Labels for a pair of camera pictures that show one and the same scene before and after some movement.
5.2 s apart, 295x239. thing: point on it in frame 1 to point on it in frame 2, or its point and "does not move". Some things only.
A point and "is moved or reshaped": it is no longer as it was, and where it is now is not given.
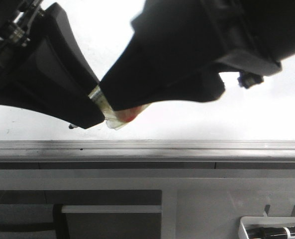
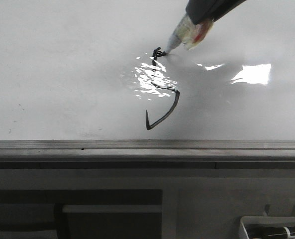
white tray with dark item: x=272 y=227 does not move
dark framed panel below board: x=74 y=214 does not move
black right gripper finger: x=51 y=75 to x=225 y=7
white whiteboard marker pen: x=116 y=119 is moved or reshaped
